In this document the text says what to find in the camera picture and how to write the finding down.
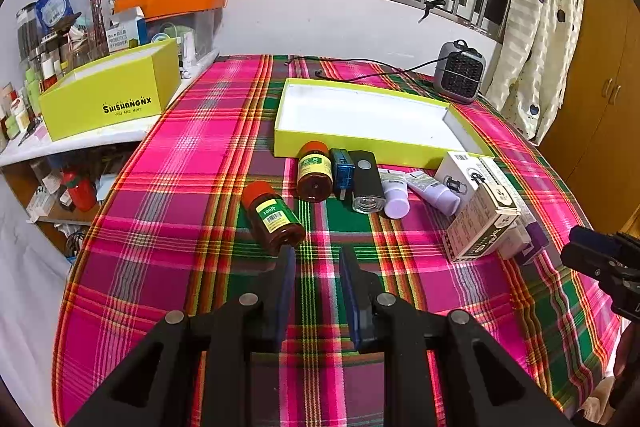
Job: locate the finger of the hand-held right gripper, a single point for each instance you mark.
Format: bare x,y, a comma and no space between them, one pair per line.
585,259
580,235

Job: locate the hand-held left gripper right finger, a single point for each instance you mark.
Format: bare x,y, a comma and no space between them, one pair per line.
350,302

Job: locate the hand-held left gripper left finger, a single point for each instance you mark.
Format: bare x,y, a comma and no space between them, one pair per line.
286,292

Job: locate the brown bottle yellow label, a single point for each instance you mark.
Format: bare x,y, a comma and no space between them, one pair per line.
314,174
272,217

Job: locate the green patterned box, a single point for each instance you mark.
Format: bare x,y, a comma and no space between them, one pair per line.
480,222

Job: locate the long cream box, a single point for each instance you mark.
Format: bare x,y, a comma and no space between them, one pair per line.
492,169

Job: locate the black power bank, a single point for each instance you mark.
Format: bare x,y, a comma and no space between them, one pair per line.
365,182

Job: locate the blue charger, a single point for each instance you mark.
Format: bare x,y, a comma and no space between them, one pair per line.
342,172

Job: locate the white carabiner picture box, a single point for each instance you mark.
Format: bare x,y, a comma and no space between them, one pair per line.
457,177

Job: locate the yellow-green shallow tray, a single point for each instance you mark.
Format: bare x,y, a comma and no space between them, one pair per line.
360,117

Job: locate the lavender cosmetic tube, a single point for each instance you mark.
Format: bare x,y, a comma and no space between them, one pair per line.
435,194
395,199

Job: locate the wooden wardrobe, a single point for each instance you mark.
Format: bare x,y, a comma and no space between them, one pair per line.
600,107

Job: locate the grey desk heater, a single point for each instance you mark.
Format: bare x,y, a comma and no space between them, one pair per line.
457,72

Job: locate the cream dotted curtain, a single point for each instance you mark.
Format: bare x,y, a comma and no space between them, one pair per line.
540,32

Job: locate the red bottle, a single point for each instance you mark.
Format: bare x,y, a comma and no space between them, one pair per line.
80,194

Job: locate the white side shelf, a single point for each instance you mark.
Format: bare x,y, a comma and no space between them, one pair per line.
75,149

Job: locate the yellow-green deep box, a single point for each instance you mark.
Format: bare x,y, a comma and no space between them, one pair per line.
100,107

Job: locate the white blue carton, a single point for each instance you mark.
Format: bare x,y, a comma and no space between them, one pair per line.
125,34

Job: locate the cluster of cosmetic jars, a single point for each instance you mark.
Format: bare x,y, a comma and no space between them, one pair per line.
45,67

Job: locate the dark glass jar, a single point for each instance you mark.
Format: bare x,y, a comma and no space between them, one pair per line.
27,32

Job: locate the blue packet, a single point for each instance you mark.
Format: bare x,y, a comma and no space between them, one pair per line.
55,7

